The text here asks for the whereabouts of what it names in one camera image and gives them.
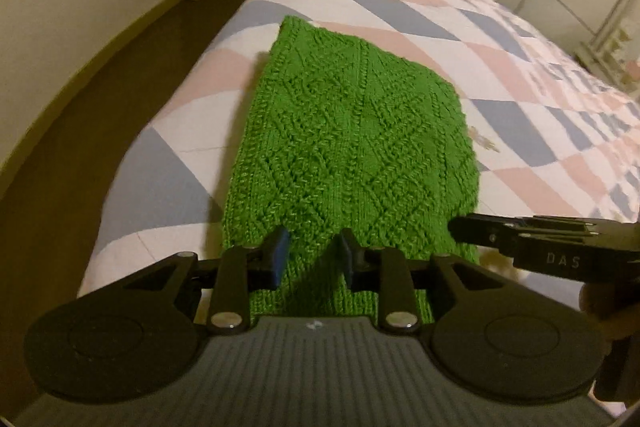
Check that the patchwork bear print blanket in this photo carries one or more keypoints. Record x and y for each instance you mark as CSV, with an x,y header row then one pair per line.
x,y
525,132

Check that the green knitted sweater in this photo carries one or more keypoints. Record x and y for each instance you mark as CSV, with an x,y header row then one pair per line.
x,y
350,132

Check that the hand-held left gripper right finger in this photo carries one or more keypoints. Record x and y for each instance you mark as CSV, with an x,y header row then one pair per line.
x,y
349,262

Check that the pink box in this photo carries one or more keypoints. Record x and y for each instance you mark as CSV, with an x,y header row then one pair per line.
x,y
634,76

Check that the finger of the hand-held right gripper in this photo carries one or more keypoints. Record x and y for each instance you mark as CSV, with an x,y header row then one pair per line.
x,y
480,232

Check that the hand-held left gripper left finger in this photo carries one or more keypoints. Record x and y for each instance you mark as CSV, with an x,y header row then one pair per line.
x,y
277,257

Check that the person's right hand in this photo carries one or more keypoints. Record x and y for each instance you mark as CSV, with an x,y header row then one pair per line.
x,y
600,309

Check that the small cream shelf rack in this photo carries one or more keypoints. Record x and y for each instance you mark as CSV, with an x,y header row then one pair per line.
x,y
605,52

